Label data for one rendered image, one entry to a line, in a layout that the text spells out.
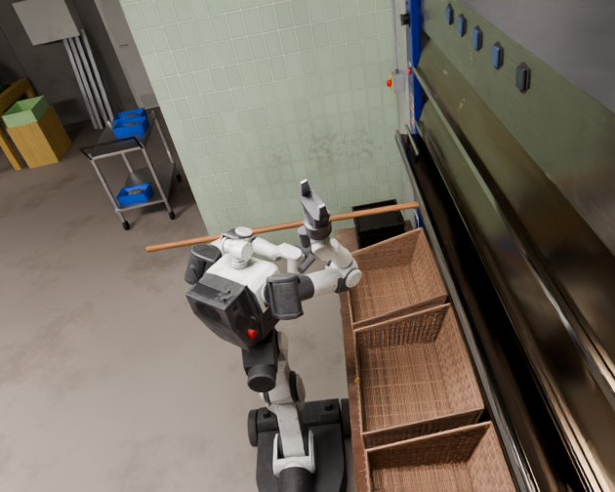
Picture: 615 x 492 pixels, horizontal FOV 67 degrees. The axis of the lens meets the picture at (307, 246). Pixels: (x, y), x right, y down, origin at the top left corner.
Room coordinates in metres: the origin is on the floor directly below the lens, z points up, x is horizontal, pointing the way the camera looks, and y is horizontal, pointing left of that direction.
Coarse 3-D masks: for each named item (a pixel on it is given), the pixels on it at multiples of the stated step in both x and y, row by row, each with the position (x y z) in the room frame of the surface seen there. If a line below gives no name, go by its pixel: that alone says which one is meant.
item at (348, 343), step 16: (352, 240) 2.43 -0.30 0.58; (352, 304) 1.86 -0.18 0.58; (352, 336) 1.63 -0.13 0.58; (352, 352) 1.52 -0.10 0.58; (352, 368) 1.43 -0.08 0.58; (352, 384) 1.34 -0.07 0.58; (384, 384) 1.30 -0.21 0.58; (352, 400) 1.25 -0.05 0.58; (352, 416) 1.18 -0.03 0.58; (416, 416) 1.11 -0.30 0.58; (352, 432) 1.10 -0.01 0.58; (352, 448) 1.03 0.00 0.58; (432, 480) 0.83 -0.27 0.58
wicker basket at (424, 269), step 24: (384, 240) 2.08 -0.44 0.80; (408, 240) 2.06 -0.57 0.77; (360, 264) 2.10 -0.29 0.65; (384, 264) 2.08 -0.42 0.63; (408, 264) 2.06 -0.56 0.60; (432, 264) 1.75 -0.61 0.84; (360, 288) 1.96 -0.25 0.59; (384, 288) 1.91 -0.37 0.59; (432, 288) 1.68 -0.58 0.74; (360, 312) 1.77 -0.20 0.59; (384, 312) 1.73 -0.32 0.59; (408, 312) 1.54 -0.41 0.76
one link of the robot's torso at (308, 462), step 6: (276, 438) 1.30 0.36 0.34; (312, 438) 1.27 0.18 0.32; (276, 444) 1.27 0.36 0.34; (312, 444) 1.24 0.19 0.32; (276, 450) 1.24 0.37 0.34; (312, 450) 1.21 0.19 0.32; (276, 456) 1.21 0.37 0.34; (306, 456) 1.18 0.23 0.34; (312, 456) 1.18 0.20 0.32; (276, 462) 1.18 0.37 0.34; (282, 462) 1.18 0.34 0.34; (288, 462) 1.17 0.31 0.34; (294, 462) 1.16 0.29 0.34; (300, 462) 1.16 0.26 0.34; (306, 462) 1.15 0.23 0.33; (312, 462) 1.15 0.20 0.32; (276, 468) 1.16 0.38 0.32; (282, 468) 1.15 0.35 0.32; (306, 468) 1.14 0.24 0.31; (312, 468) 1.13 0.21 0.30; (276, 474) 1.15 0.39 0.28
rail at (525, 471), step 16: (400, 144) 1.96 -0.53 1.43; (416, 176) 1.65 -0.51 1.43; (432, 224) 1.31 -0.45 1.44; (448, 272) 1.05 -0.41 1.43; (464, 304) 0.91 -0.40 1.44; (464, 320) 0.86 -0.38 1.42; (480, 352) 0.73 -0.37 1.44; (496, 384) 0.64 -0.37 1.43; (496, 400) 0.59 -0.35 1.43; (512, 432) 0.51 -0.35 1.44; (512, 448) 0.48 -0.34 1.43; (528, 464) 0.44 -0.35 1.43; (528, 480) 0.41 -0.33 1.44
